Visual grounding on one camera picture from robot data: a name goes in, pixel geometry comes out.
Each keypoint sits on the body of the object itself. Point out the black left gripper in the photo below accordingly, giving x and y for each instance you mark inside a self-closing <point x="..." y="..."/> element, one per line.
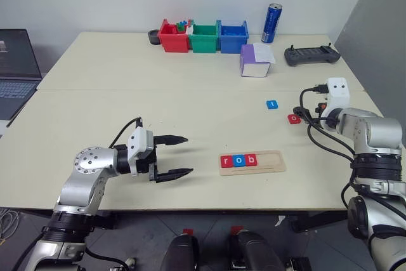
<point x="149" y="160"/>

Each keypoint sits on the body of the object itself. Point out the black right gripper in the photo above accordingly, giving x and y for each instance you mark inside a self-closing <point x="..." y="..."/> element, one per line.
<point x="321" y="110"/>

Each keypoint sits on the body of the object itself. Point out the red letter tile b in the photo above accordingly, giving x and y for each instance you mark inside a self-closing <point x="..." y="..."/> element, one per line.
<point x="251" y="160"/>

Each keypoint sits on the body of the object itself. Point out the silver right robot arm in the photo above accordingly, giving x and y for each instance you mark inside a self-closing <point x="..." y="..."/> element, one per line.
<point x="377" y="144"/>

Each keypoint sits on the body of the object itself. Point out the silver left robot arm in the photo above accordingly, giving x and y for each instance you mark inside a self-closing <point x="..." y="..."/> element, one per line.
<point x="82" y="182"/>

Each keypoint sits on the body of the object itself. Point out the red letter tile r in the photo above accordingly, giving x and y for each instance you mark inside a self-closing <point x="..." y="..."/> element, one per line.
<point x="226" y="162"/>

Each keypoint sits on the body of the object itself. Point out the light wooden letter tray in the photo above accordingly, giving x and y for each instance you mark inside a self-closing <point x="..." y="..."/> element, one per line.
<point x="269" y="161"/>

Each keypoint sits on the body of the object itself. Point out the blue letter tile o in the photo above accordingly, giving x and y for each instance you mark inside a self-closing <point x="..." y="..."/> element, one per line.
<point x="238" y="161"/>

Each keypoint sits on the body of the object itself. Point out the dark grey handheld controller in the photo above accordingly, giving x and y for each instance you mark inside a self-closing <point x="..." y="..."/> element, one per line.
<point x="311" y="55"/>

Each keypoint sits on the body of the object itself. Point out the white paper sheet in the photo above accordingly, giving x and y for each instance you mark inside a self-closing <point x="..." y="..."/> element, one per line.
<point x="264" y="52"/>

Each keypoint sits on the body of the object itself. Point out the purple and white box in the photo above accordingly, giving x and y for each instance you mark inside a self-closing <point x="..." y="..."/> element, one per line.
<point x="250" y="61"/>

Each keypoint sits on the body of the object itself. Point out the small red tag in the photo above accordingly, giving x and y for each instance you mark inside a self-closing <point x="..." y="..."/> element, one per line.
<point x="237" y="230"/>
<point x="187" y="232"/>

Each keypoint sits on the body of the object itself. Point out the tall blue drink can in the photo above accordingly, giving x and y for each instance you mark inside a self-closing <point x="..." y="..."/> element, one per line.
<point x="271" y="23"/>

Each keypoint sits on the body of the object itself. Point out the blue plastic bin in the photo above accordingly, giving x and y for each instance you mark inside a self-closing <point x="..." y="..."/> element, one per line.
<point x="231" y="44"/>

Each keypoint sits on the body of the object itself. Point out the dark rounded shape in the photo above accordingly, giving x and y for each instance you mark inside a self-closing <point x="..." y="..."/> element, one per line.
<point x="257" y="252"/>
<point x="180" y="255"/>

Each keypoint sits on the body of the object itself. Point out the white caster wheel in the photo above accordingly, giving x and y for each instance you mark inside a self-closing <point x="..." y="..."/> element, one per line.
<point x="130" y="262"/>

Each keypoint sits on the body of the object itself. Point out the red plastic bin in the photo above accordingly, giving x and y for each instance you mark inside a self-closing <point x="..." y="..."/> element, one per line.
<point x="174" y="42"/>

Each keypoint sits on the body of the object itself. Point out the green plastic bin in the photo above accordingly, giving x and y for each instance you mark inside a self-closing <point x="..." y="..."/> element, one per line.
<point x="204" y="44"/>

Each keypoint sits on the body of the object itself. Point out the white toy brick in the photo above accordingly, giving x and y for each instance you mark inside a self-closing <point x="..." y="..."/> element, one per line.
<point x="190" y="30"/>

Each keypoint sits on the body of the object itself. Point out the green toy brick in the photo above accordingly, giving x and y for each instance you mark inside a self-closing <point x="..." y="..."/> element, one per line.
<point x="180" y="28"/>

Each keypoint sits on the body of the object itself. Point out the dark grey laptop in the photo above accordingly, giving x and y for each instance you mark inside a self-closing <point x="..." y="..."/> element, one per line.
<point x="17" y="71"/>

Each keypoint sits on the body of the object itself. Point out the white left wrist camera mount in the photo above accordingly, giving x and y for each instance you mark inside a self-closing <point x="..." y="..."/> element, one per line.
<point x="139" y="139"/>

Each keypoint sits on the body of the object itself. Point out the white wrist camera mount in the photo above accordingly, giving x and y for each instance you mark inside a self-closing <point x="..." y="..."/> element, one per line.
<point x="337" y="91"/>
<point x="139" y="139"/>

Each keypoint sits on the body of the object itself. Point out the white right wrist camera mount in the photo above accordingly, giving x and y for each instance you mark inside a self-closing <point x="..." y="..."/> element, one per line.
<point x="337" y="91"/>

